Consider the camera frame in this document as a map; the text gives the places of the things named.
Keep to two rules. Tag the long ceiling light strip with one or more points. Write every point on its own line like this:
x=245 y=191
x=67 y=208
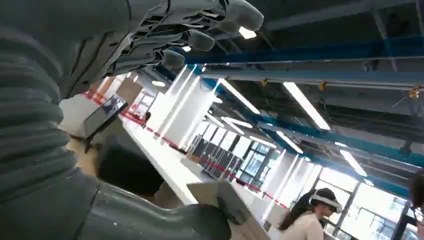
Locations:
x=289 y=142
x=262 y=141
x=306 y=105
x=239 y=96
x=237 y=122
x=353 y=162

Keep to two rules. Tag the square ceiling light panel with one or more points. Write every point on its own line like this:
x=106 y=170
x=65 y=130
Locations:
x=247 y=33

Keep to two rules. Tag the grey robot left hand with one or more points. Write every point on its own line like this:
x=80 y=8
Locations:
x=99 y=33

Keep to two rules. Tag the white VR headset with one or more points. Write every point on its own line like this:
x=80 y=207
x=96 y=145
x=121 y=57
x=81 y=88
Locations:
x=326 y=200

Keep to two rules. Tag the robot left arm ribbed sleeve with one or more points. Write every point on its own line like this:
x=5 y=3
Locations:
x=26 y=116

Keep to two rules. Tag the wide white pillar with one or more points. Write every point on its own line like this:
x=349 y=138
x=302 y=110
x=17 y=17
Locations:
x=291 y=179
x=185 y=106

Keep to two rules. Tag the blue ceiling beam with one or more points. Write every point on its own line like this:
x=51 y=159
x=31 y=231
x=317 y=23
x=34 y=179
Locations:
x=304 y=53

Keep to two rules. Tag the dark metal rack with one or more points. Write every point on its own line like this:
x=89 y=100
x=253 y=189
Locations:
x=218 y=160

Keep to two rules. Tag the person wearing white headset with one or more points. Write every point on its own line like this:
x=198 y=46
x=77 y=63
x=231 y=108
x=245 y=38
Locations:
x=303 y=225

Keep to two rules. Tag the grey box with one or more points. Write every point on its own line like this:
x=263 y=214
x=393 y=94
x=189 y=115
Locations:
x=228 y=198

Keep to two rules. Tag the person with dark head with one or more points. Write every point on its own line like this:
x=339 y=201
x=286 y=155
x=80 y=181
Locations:
x=417 y=192

